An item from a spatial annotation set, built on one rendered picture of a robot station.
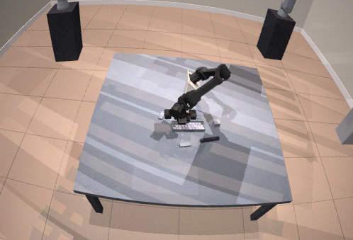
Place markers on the white keyboard with green letter keys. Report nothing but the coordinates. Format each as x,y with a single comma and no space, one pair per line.
192,126

